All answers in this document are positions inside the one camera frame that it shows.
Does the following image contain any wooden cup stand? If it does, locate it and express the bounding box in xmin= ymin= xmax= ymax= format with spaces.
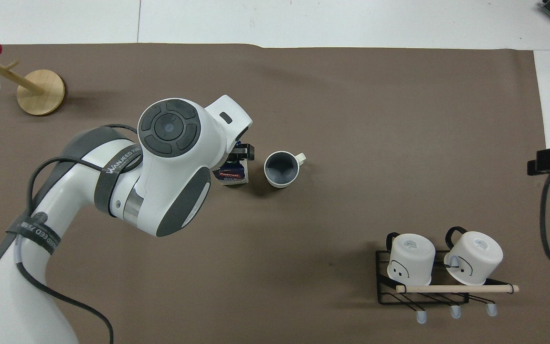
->
xmin=0 ymin=52 xmax=65 ymax=116

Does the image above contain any black wire cup rack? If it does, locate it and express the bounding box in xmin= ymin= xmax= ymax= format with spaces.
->
xmin=375 ymin=247 xmax=520 ymax=325

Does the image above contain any white cup with grey inside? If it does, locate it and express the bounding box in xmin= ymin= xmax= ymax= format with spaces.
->
xmin=263 ymin=151 xmax=307 ymax=189

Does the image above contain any blue and white milk carton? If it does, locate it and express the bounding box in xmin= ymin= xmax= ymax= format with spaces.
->
xmin=212 ymin=158 xmax=250 ymax=188

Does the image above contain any white mug with black handle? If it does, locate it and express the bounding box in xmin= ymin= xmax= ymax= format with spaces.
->
xmin=443 ymin=226 xmax=504 ymax=287
xmin=386 ymin=232 xmax=436 ymax=287

